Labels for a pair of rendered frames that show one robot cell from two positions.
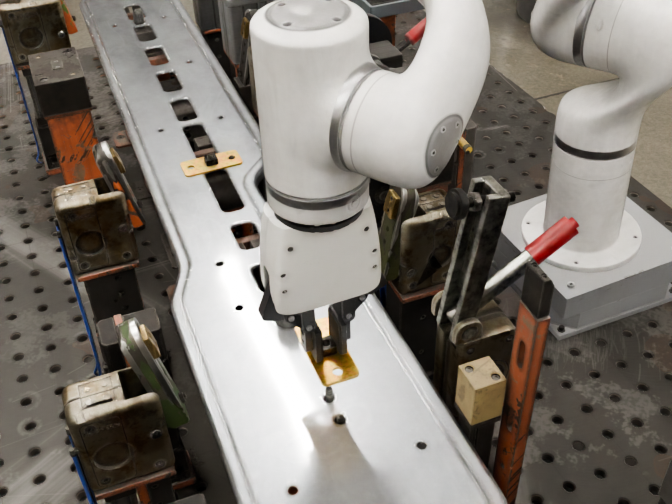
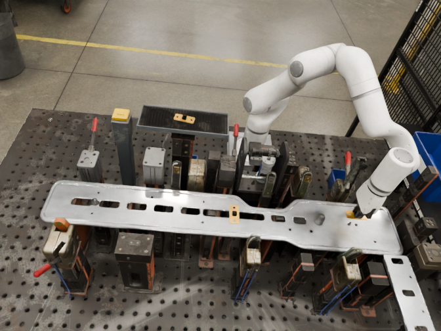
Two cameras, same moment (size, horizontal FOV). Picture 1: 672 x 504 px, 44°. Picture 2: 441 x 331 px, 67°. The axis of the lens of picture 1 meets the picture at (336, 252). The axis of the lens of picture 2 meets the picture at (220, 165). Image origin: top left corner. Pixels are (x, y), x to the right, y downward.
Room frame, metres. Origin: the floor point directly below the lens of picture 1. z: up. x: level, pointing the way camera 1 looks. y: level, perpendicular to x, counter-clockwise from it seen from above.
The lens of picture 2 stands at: (0.91, 0.91, 2.09)
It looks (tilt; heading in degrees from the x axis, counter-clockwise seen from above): 48 degrees down; 283
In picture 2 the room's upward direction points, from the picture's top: 11 degrees clockwise
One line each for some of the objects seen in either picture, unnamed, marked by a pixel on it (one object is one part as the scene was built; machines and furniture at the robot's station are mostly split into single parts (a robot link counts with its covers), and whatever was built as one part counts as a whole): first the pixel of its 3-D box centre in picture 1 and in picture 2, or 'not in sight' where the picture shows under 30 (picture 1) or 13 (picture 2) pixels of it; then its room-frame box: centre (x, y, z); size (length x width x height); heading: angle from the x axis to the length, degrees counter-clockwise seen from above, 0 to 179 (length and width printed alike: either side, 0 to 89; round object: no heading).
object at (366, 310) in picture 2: not in sight; (381, 291); (0.34, 0.15, 0.84); 0.11 x 0.06 x 0.29; 110
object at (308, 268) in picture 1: (320, 244); (372, 195); (0.55, 0.01, 1.20); 0.10 x 0.07 x 0.11; 110
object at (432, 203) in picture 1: (420, 317); (292, 198); (0.78, -0.11, 0.88); 0.11 x 0.09 x 0.37; 110
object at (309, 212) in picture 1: (320, 184); (380, 184); (0.55, 0.01, 1.26); 0.09 x 0.08 x 0.03; 110
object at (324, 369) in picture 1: (326, 347); (356, 214); (0.55, 0.01, 1.07); 0.08 x 0.04 x 0.01; 20
